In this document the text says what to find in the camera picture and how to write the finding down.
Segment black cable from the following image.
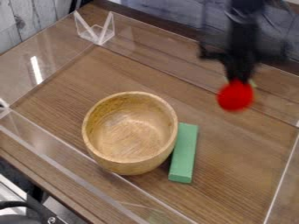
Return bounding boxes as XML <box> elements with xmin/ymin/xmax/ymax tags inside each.
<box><xmin>0</xmin><ymin>200</ymin><xmax>40</xmax><ymax>224</ymax></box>

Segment green rectangular block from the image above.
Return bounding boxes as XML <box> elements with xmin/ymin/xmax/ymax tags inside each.
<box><xmin>168</xmin><ymin>122</ymin><xmax>199</xmax><ymax>184</ymax></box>

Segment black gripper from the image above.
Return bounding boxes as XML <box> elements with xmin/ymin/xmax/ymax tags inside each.
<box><xmin>199</xmin><ymin>19</ymin><xmax>288</xmax><ymax>76</ymax></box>

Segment red plush fruit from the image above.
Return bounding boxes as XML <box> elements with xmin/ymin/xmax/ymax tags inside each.
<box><xmin>216</xmin><ymin>79</ymin><xmax>255</xmax><ymax>112</ymax></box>

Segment black metal bracket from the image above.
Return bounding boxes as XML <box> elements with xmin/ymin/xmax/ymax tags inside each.
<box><xmin>25</xmin><ymin>195</ymin><xmax>68</xmax><ymax>224</ymax></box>

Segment clear acrylic tray walls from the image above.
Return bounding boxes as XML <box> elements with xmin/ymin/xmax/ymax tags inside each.
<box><xmin>0</xmin><ymin>6</ymin><xmax>299</xmax><ymax>224</ymax></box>

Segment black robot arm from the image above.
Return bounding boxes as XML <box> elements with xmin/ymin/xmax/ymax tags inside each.
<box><xmin>199</xmin><ymin>0</ymin><xmax>290</xmax><ymax>83</ymax></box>

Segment wooden bowl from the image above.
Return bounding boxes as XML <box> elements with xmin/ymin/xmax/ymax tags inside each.
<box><xmin>81</xmin><ymin>91</ymin><xmax>179</xmax><ymax>175</ymax></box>

